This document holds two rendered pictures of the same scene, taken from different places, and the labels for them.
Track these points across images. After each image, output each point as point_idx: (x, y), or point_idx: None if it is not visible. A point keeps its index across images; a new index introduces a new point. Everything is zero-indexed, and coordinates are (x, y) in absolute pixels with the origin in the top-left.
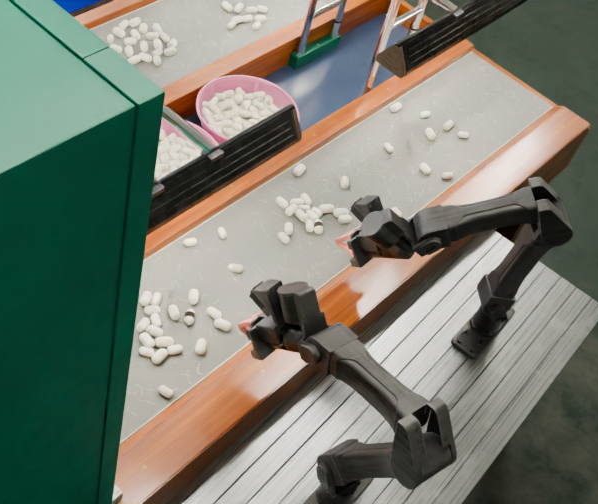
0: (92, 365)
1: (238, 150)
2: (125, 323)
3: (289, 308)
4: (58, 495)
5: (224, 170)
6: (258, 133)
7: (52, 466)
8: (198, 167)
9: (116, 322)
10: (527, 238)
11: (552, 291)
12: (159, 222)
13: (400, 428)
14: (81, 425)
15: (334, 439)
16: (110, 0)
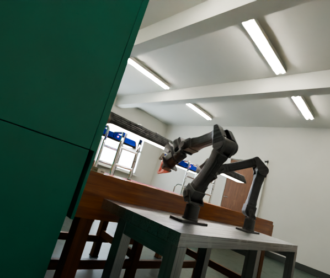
0: (130, 15)
1: (164, 139)
2: (141, 12)
3: (176, 142)
4: (101, 64)
5: (159, 139)
6: (169, 140)
7: (107, 42)
8: (153, 132)
9: (139, 8)
10: (254, 177)
11: (273, 238)
12: (139, 132)
13: (214, 126)
14: (120, 37)
15: None
16: (134, 147)
